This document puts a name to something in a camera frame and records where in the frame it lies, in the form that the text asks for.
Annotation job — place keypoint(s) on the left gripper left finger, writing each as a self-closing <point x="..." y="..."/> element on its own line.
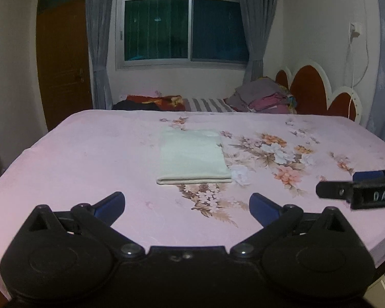
<point x="93" y="221"/>

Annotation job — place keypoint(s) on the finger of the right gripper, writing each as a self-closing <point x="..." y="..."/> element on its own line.
<point x="334" y="190"/>
<point x="367" y="175"/>

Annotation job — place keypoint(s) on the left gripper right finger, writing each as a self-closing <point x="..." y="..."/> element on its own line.
<point x="289" y="227"/>

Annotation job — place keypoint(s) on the pale green cloth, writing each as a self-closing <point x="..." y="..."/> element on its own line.
<point x="191" y="157"/>

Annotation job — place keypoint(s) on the stack of folded clothes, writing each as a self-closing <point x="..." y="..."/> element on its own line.
<point x="263" y="95"/>

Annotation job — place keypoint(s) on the pink floral bed blanket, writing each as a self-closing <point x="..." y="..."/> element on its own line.
<point x="94" y="153"/>

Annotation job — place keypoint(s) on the red heart-shaped headboard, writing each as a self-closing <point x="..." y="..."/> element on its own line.
<point x="310" y="86"/>

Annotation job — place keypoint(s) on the black garment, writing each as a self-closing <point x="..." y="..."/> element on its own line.
<point x="128" y="105"/>

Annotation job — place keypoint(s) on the red floral blanket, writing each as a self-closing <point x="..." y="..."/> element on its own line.
<point x="166" y="103"/>

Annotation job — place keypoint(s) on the grey striped pillow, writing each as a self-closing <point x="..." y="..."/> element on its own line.
<point x="207" y="105"/>

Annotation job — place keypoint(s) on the brown wooden door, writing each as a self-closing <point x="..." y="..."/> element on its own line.
<point x="62" y="59"/>

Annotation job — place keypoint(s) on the grey right curtain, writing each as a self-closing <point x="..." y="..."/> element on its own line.
<point x="257" y="17"/>

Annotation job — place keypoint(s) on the grey curtain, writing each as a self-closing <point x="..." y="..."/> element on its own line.
<point x="257" y="17"/>
<point x="98" y="19"/>

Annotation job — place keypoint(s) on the grey left curtain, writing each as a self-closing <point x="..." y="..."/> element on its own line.
<point x="98" y="19"/>

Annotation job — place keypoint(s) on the white wall socket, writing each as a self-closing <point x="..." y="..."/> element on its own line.
<point x="355" y="29"/>

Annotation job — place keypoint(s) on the window with white frame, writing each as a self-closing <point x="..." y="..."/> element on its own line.
<point x="179" y="32"/>

